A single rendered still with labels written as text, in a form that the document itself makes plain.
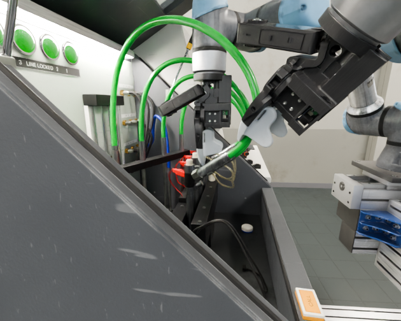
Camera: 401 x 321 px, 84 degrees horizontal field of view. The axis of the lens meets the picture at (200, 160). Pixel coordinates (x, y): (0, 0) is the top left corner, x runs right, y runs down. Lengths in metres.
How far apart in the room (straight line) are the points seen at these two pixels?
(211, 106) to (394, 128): 0.70
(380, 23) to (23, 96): 0.34
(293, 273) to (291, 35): 0.41
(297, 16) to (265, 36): 0.14
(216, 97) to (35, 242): 0.41
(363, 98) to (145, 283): 0.92
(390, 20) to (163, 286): 0.33
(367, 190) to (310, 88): 0.70
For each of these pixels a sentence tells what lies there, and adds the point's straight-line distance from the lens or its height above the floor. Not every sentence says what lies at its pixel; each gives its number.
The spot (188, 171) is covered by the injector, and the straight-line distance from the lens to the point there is 0.56.
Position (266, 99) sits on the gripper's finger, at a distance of 0.32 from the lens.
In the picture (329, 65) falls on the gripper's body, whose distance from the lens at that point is 0.32.
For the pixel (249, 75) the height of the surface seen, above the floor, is 1.31.
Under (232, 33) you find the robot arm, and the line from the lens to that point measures 0.55.
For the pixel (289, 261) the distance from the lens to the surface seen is 0.54.
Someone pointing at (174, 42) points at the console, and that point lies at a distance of 0.94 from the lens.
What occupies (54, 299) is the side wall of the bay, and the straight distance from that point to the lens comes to 0.35.
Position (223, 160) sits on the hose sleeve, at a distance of 0.42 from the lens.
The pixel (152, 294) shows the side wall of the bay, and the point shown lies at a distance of 0.28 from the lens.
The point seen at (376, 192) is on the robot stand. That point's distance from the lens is 0.99.
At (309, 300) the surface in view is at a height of 0.96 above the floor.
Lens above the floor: 1.27
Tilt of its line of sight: 15 degrees down
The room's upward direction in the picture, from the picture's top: straight up
